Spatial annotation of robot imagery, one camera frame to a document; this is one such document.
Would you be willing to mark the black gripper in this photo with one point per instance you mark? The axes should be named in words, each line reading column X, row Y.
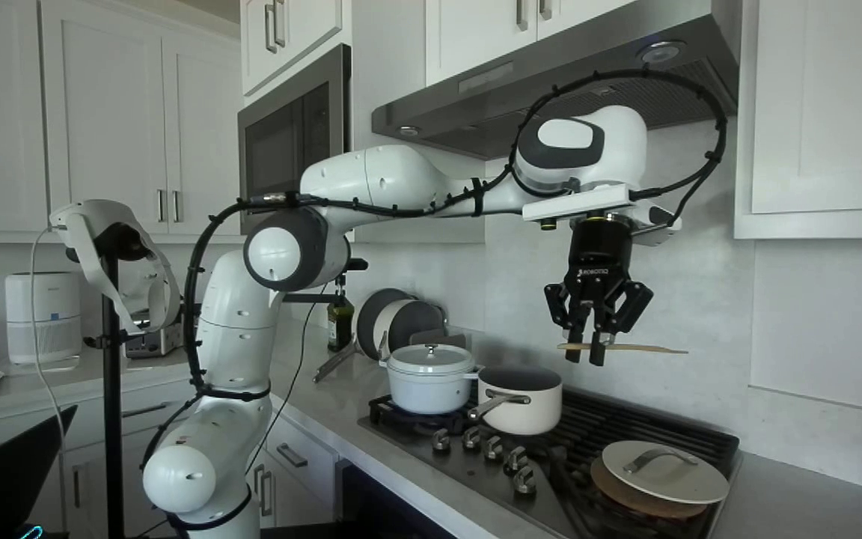
column 601, row 255

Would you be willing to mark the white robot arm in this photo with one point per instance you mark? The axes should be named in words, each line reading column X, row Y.
column 381, row 179

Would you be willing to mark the white dutch oven pot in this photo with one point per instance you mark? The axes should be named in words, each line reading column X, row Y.
column 433, row 390

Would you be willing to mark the black gas cooktop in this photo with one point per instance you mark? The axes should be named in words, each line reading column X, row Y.
column 650, row 424

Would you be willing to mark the black stove knob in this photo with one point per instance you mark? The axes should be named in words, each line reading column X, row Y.
column 441, row 447
column 472, row 438
column 525, row 487
column 519, row 463
column 495, row 451

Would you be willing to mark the dark round pan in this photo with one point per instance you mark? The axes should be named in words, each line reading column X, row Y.
column 420, row 322

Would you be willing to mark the brown shallow pan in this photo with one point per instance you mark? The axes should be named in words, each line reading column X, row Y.
column 614, row 496

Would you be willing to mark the dark pan white rim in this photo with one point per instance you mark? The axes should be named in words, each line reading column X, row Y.
column 372, row 331

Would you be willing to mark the steel range hood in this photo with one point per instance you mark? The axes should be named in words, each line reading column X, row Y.
column 450, row 116

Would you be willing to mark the dark glass bottle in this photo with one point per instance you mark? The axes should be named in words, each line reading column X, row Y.
column 339, row 324

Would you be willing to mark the white base cabinet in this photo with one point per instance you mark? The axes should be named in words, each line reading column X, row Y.
column 299, row 489

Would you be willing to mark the small metal appliance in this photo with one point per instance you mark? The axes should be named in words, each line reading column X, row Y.
column 158, row 342

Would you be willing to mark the white VR headset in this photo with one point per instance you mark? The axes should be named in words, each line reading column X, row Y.
column 76, row 226

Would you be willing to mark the white cylindrical appliance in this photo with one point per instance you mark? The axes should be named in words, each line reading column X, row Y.
column 44, row 318

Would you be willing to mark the tall white cabinet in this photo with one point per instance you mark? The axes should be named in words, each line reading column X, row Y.
column 13, row 101

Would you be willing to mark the dark laptop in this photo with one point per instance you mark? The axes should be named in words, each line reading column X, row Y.
column 1, row 481

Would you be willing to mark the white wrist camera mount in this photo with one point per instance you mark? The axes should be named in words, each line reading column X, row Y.
column 592, row 204

